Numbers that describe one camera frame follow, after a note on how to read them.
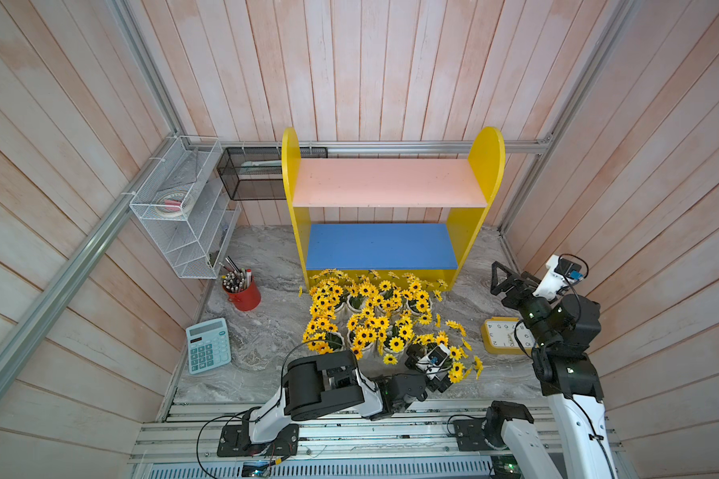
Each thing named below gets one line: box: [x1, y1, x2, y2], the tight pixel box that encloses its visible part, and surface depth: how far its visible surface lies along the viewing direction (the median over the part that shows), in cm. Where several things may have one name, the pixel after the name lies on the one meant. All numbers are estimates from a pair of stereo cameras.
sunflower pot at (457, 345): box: [412, 320, 485, 385], surface depth 76 cm
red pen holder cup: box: [220, 267, 262, 313], surface depth 94 cm
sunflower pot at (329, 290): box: [309, 268, 352, 319], surface depth 88 cm
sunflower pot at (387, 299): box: [368, 279, 403, 319], surface depth 87 cm
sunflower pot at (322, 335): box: [301, 316, 345, 355], surface depth 80 cm
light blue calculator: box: [185, 317, 232, 375], surface depth 90 cm
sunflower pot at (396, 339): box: [383, 316, 414, 366], surface depth 79 cm
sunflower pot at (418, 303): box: [399, 280, 443, 325], surface depth 87 cm
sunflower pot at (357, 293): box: [343, 275, 376, 319], surface depth 90 cm
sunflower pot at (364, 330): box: [346, 309, 391, 361], surface depth 79 cm
